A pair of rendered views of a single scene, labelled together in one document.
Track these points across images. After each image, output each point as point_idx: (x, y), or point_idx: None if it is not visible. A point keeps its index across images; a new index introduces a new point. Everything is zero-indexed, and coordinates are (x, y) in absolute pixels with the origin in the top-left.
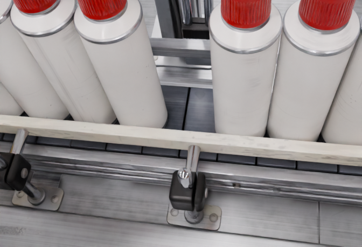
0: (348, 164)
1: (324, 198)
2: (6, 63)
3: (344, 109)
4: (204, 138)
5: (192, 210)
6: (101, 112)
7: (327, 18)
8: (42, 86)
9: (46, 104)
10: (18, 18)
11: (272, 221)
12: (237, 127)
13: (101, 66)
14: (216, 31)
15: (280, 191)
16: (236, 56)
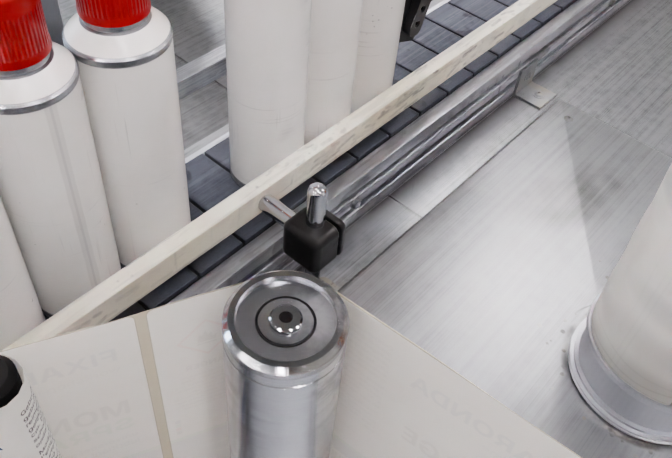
0: (397, 113)
1: (392, 183)
2: None
3: (368, 43)
4: (269, 179)
5: (336, 252)
6: (115, 254)
7: None
8: (20, 258)
9: (28, 299)
10: (9, 90)
11: (377, 244)
12: (293, 136)
13: (144, 115)
14: None
15: (355, 209)
16: None
